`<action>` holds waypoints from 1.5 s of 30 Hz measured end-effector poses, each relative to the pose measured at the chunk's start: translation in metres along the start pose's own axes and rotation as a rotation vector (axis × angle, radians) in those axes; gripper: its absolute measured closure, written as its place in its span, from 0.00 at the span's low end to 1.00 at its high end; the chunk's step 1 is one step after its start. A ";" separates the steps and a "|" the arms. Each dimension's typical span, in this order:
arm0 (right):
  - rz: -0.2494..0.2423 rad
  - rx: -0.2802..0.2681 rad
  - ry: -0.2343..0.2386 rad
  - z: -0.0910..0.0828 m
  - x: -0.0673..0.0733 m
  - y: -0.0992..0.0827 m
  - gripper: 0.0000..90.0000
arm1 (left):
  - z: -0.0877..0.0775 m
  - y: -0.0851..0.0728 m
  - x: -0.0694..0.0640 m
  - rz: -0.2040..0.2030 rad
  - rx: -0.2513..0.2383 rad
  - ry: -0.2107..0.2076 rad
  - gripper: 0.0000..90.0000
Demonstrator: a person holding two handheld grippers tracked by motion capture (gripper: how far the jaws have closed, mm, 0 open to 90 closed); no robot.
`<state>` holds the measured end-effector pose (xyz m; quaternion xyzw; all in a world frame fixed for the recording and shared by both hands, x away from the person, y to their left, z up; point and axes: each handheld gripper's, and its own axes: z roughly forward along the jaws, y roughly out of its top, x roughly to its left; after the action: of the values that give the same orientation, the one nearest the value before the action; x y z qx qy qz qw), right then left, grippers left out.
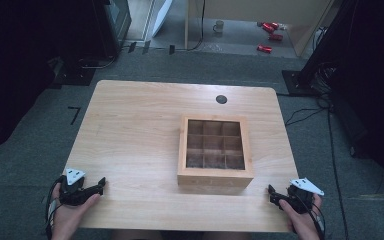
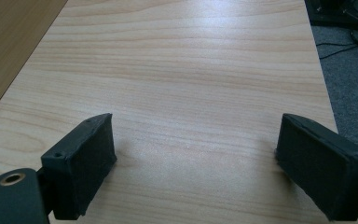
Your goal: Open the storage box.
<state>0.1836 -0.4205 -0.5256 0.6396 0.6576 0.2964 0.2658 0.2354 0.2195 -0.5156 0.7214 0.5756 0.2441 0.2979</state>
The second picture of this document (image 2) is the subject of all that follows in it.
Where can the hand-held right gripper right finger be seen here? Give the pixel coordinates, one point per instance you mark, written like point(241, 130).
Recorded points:
point(320, 168)

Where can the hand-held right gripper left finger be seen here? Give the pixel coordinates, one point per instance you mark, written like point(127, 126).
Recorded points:
point(80, 168)

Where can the brown wooden board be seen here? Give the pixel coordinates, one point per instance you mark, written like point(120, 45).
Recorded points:
point(9, 43)

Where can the black equipment base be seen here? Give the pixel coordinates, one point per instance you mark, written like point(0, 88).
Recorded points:
point(338, 12)

